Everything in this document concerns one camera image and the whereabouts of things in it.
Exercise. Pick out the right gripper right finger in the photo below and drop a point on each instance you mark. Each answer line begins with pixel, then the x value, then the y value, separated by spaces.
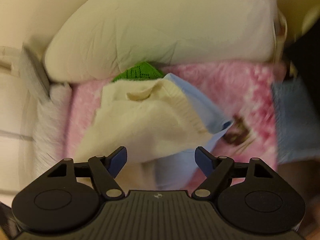
pixel 220 171

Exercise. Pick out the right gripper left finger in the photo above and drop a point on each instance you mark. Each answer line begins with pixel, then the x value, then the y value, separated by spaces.
pixel 93 180

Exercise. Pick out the cream knit sweater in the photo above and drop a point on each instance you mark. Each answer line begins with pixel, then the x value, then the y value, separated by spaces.
pixel 147 118

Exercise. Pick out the light blue garment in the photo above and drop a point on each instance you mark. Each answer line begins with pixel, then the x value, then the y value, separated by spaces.
pixel 175 171

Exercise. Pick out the lilac striped quilt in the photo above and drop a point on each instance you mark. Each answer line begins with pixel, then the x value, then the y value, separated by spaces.
pixel 50 130

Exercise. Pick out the blue towel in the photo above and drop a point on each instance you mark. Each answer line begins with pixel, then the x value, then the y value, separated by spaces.
pixel 297 124

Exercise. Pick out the green knit garment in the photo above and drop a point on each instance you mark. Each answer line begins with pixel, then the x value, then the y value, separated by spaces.
pixel 140 72

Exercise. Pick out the grey checked cushion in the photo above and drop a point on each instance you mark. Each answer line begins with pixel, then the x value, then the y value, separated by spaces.
pixel 33 74

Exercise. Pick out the large cream pillow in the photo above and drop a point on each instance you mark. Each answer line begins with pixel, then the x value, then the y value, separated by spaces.
pixel 106 37

